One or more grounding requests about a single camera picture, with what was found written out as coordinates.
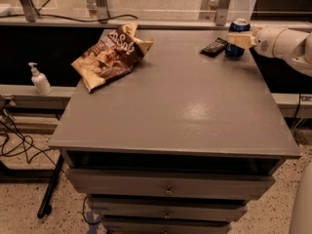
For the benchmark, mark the middle grey drawer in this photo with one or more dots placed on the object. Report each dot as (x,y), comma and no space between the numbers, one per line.
(167,208)

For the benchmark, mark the metal frame post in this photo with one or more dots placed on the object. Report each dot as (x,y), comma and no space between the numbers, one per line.
(102,11)
(222,12)
(29,10)

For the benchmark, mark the blue pepsi can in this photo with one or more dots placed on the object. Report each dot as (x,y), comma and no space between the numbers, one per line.
(237,25)

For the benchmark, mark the grey drawer cabinet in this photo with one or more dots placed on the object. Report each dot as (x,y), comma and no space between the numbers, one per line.
(178,112)

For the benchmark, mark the right metal frame post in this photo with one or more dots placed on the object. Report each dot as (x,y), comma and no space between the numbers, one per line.
(222,12)

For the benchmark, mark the black rxbar chocolate bar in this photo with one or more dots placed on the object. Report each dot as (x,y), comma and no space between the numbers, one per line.
(215,48)

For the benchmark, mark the black metal leg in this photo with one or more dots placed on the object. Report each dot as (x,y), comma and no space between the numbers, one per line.
(46,208)

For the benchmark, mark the left metal frame post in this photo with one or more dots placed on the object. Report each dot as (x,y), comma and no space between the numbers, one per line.
(29,10)

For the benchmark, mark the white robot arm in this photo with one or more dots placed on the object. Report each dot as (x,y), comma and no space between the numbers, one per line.
(294,47)

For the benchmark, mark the top grey drawer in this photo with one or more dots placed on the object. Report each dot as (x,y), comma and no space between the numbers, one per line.
(173,185)

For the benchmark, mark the white pump bottle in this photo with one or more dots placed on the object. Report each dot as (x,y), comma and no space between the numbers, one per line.
(39,80)

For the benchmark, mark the middle metal frame post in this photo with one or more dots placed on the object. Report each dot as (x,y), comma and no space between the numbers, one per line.
(102,11)

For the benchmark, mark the grey drawer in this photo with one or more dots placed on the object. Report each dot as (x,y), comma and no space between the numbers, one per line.
(167,208)
(162,226)
(173,185)

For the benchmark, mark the bottom grey drawer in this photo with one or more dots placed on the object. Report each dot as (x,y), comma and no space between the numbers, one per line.
(162,226)

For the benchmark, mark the brown chip bag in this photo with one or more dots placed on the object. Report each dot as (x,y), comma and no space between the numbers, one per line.
(113,56)

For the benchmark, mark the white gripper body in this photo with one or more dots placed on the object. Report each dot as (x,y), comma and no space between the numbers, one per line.
(263,42)

